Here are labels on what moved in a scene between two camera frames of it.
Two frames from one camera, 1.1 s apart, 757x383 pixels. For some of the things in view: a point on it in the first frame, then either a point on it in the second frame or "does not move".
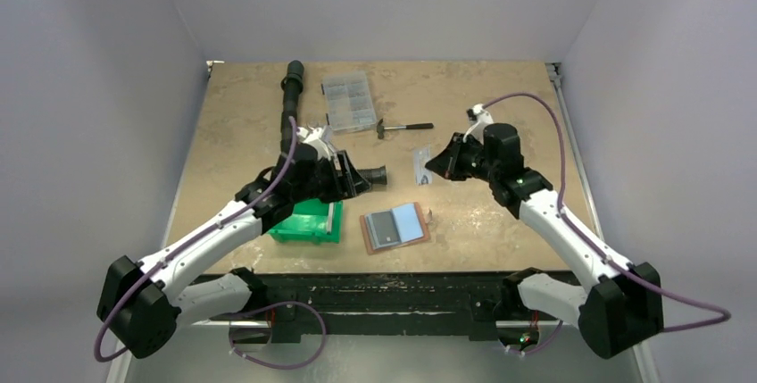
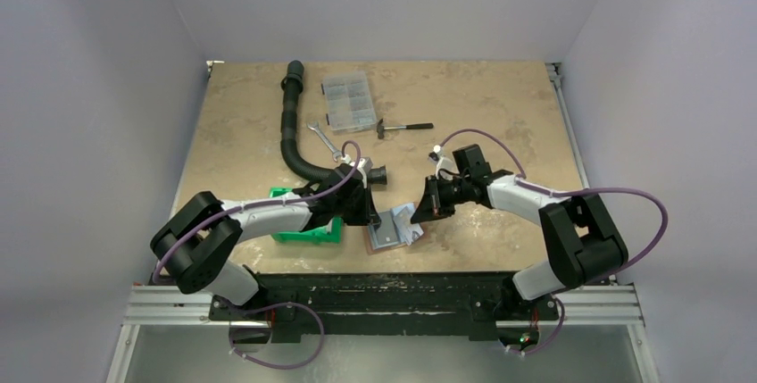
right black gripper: x=460 y=156 -> x=438 y=195
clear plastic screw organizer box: x=349 y=101 does not move
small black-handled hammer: x=414 y=126 does not move
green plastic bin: x=311 y=221 does not move
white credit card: x=421 y=174 -> x=407 y=231
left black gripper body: x=323 y=185 -> x=354 y=211
